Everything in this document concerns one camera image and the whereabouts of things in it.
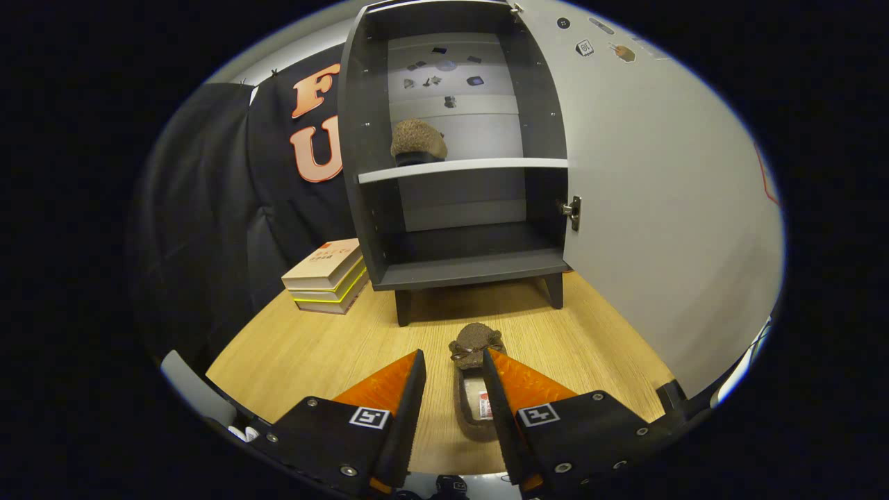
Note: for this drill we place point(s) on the brown furry shoe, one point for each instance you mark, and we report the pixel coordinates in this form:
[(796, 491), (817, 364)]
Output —
[(476, 340), (417, 139)]

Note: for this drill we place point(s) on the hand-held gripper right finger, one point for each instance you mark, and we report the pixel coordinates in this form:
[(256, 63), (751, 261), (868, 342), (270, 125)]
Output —
[(503, 423)]

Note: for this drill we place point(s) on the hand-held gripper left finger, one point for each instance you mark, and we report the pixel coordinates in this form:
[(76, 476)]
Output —
[(406, 423)]

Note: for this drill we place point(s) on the beige shoe cabinet door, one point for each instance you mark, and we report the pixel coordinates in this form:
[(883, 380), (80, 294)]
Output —
[(660, 208)]

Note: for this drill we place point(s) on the metal door hinge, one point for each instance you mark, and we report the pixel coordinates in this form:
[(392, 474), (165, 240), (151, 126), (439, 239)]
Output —
[(574, 212), (517, 8)]

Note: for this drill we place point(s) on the white book yellow edge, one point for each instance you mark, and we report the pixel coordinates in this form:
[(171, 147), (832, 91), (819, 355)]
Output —
[(326, 306)]

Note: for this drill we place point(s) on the black backdrop cloth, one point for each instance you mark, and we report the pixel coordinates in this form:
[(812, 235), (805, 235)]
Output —
[(208, 208)]

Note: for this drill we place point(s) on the dark grey shoe cabinet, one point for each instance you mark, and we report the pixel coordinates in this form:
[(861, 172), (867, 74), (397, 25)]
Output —
[(472, 267)]

